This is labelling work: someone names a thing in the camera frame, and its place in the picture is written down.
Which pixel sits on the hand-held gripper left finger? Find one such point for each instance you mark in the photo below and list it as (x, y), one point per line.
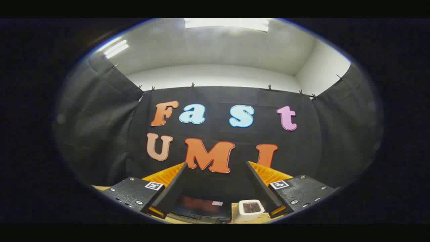
(171, 191)

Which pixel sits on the narrow ceiling light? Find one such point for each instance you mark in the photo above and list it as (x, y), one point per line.
(116, 49)

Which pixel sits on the row of small cloth clips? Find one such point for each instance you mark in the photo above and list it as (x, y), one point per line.
(192, 85)

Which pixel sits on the white pop-up toaster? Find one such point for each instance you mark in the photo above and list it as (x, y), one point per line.
(242, 215)

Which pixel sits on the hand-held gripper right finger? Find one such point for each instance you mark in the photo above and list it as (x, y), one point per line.
(262, 190)

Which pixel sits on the black toaster oven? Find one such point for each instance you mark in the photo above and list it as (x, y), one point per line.
(201, 206)

